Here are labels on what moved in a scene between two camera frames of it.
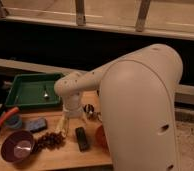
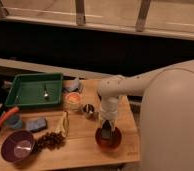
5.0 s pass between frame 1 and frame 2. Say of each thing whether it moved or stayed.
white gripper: moved
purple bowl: stayed
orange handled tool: stayed
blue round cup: stayed
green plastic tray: stayed
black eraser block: moved
